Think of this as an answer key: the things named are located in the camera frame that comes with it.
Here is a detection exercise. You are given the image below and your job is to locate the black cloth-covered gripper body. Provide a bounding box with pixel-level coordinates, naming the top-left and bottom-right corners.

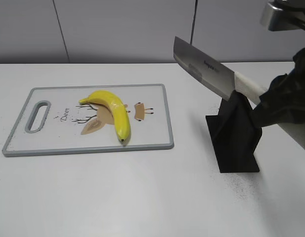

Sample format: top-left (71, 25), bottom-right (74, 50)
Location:
top-left (251, 48), bottom-right (305, 127)

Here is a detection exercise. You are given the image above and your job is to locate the white-handled steel cleaver knife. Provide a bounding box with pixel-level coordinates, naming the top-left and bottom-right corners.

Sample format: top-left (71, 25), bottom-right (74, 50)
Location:
top-left (173, 36), bottom-right (305, 151)

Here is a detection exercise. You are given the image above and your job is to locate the yellow plastic banana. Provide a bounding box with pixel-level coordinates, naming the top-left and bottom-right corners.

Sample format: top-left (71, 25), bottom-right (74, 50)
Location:
top-left (79, 90), bottom-right (131, 143)

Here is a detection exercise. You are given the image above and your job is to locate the black knife stand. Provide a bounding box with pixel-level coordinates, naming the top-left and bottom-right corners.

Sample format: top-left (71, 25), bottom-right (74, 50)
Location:
top-left (206, 91), bottom-right (262, 173)

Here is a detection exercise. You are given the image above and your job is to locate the grey-rimmed white cutting board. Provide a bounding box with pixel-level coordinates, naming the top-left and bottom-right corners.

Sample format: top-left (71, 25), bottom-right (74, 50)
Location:
top-left (2, 84), bottom-right (174, 157)

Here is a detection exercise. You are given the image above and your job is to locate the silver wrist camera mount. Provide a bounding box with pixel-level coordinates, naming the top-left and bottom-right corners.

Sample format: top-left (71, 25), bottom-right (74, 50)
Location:
top-left (260, 0), bottom-right (305, 32)

